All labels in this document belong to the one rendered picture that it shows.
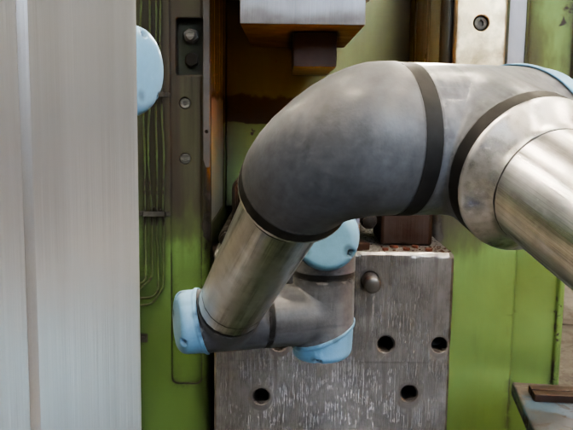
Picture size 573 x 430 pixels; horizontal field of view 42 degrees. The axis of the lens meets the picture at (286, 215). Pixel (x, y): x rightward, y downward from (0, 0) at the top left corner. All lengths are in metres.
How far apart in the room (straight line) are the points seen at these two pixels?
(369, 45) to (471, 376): 0.74
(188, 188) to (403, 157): 0.90
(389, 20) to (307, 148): 1.22
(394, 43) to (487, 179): 1.23
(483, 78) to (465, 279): 0.90
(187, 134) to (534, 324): 0.74
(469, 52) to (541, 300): 0.48
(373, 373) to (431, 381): 0.10
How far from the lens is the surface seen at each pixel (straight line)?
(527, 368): 1.52
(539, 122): 0.52
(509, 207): 0.50
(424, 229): 1.26
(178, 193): 1.39
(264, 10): 1.23
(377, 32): 1.72
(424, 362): 1.25
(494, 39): 1.40
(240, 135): 1.71
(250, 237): 0.64
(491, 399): 1.52
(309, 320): 0.89
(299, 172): 0.53
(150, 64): 0.63
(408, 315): 1.22
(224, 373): 1.24
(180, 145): 1.38
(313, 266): 0.87
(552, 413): 1.21
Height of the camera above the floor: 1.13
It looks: 8 degrees down
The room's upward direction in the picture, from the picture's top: 1 degrees clockwise
